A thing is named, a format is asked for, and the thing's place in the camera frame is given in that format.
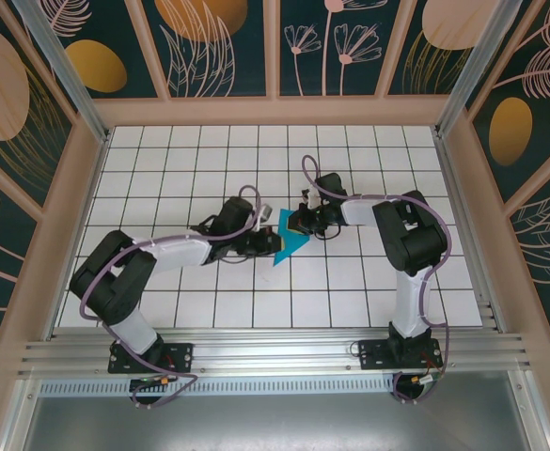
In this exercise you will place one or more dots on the blue square paper sheet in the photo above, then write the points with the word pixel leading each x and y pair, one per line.
pixel 288 244

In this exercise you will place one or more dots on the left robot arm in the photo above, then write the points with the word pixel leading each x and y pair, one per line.
pixel 180 249

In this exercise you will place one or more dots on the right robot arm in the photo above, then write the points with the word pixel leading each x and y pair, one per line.
pixel 408 305

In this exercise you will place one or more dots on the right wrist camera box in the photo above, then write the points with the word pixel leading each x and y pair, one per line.
pixel 310 197

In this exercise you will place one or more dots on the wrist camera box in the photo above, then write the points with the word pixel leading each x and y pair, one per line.
pixel 310 197
pixel 265 211

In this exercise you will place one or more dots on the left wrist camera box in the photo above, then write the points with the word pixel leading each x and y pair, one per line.
pixel 265 211

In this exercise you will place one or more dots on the aluminium mounting rail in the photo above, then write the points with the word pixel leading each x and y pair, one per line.
pixel 274 350

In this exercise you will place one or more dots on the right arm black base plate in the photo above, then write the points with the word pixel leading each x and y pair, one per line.
pixel 373 354

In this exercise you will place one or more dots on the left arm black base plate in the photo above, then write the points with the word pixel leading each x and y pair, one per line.
pixel 180 357

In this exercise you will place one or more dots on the aluminium frame post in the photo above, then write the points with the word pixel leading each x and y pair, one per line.
pixel 472 70
pixel 67 80

